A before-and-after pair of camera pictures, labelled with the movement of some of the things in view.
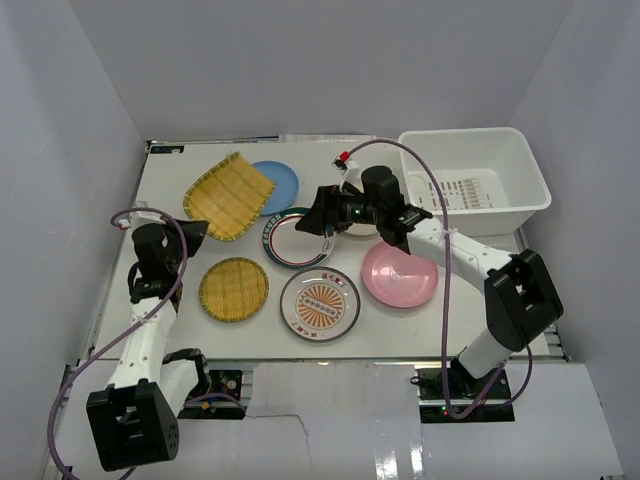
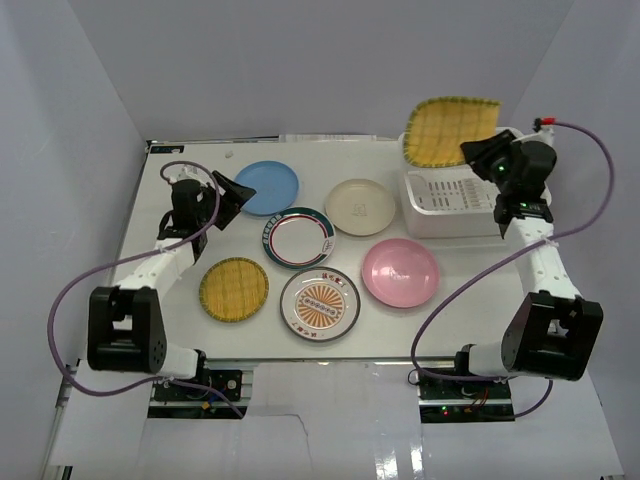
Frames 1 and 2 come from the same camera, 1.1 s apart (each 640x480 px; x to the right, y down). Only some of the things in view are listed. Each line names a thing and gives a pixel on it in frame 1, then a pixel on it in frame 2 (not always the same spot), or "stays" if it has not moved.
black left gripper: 176,235 -> 220,201
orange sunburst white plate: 320,304 stays
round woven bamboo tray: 233,289 stays
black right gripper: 327,210 -> 478,153
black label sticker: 165,149 stays
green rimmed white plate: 291,247 stays
